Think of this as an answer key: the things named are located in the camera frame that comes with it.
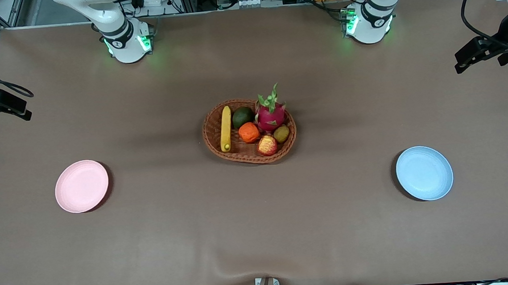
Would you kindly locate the yellow banana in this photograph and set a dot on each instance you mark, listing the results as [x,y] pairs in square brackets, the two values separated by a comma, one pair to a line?
[226,129]

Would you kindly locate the red yellow apple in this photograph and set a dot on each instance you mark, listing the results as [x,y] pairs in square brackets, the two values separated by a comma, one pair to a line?
[267,145]

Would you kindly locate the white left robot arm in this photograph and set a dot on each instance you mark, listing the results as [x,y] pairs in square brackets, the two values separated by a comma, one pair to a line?
[369,27]

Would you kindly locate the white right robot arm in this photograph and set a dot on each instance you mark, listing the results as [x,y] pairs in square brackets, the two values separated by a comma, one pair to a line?
[124,48]

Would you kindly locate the pink round plate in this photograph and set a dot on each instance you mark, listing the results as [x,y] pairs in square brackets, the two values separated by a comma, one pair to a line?
[82,186]

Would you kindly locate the blue round plate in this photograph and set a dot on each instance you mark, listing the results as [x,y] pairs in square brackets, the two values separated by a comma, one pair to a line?
[424,173]

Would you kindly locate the white power strip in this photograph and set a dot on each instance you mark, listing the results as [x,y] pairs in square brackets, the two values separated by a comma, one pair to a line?
[154,1]

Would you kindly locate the brown-green kiwi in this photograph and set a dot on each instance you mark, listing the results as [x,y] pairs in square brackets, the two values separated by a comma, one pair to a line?
[281,134]

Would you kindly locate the pink dragon fruit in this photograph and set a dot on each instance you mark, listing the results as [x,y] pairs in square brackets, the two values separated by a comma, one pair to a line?
[270,116]

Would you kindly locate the dark green avocado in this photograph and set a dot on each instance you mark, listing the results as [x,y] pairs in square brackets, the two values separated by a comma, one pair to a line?
[242,117]

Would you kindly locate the brown woven wicker basket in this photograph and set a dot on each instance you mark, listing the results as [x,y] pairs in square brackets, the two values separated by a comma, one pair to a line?
[241,152]

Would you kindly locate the orange fruit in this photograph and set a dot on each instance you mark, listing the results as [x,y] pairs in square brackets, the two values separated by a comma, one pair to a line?
[249,133]

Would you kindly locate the brown table mat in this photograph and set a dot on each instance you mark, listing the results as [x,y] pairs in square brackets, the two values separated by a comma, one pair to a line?
[260,227]

